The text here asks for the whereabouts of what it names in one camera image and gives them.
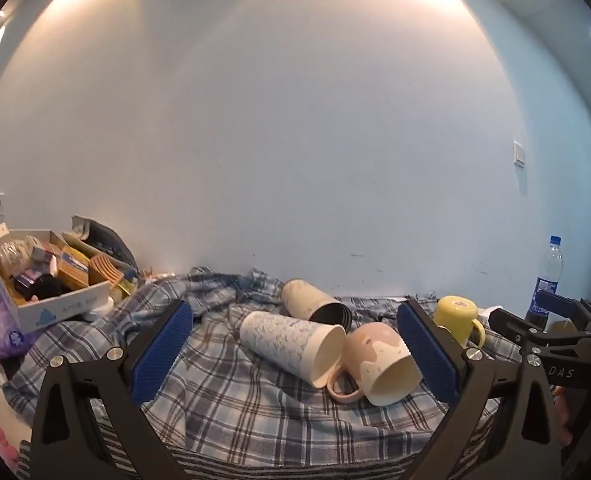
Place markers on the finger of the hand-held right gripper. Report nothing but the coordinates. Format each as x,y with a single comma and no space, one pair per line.
555,304
518,331

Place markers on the white speckled cup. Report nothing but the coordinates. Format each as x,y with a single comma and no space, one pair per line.
285,342

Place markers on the cola bottle with blue cap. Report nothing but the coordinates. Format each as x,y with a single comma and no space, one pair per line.
545,285

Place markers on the white wall socket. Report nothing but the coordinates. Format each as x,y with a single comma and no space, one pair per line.
0,206

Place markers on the cream tumbler with dark inside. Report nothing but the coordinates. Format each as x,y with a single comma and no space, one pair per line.
305,300

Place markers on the dark grey bag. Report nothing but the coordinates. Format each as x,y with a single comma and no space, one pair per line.
107,242

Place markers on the blue plaid cloth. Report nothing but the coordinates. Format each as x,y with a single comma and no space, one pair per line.
255,410

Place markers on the person's right hand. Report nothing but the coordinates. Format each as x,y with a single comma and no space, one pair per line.
564,420

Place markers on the yellow mug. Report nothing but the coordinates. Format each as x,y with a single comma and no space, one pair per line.
455,317

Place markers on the white wall switch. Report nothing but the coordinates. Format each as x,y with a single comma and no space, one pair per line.
519,153

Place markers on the yellow box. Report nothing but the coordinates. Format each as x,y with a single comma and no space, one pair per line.
72,267

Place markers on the pink plush item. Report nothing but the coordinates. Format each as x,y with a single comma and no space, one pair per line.
0,447

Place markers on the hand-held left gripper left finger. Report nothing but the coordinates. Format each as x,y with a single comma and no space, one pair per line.
161,355

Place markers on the white cardboard box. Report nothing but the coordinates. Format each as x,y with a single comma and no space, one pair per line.
60,305

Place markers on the pink mug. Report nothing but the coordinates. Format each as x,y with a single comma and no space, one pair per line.
380,360

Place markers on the black round item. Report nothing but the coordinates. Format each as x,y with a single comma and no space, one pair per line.
47,287

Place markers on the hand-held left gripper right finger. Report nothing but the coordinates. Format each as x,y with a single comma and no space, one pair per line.
428,355

